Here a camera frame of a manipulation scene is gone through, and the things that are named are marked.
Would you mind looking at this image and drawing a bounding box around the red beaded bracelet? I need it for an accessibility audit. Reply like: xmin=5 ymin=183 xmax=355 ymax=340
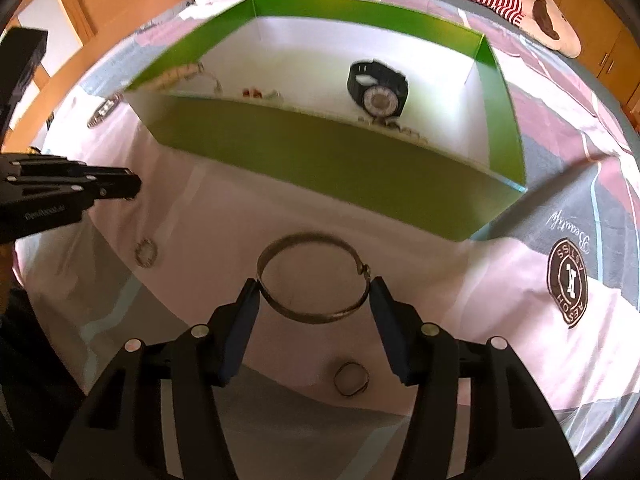
xmin=241 ymin=86 xmax=284 ymax=102

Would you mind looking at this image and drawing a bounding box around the bronze metal bangle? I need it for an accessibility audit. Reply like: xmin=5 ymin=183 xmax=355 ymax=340
xmin=256 ymin=231 xmax=373 ymax=325

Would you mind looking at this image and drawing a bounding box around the brown beaded bracelet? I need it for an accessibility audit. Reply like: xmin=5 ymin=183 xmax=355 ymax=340
xmin=357 ymin=115 xmax=431 ymax=143

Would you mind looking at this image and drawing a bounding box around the pink grey bedsheet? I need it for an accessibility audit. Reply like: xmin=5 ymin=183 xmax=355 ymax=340
xmin=14 ymin=0 xmax=639 ymax=479

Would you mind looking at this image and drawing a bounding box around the wooden headboard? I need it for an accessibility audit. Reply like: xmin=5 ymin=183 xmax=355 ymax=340
xmin=1 ymin=0 xmax=186 ymax=152

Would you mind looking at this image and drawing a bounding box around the black wrist watch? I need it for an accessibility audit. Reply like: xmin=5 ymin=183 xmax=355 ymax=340
xmin=346 ymin=60 xmax=409 ymax=119

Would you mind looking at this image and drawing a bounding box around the green cardboard box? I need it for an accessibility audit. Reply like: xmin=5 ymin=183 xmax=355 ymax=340
xmin=125 ymin=0 xmax=526 ymax=240

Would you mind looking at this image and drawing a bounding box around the wooden wardrobe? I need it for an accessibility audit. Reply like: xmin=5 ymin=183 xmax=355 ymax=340
xmin=470 ymin=0 xmax=640 ymax=111

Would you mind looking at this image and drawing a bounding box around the small dark ring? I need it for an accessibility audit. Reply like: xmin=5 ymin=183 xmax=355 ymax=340
xmin=333 ymin=360 xmax=371 ymax=398

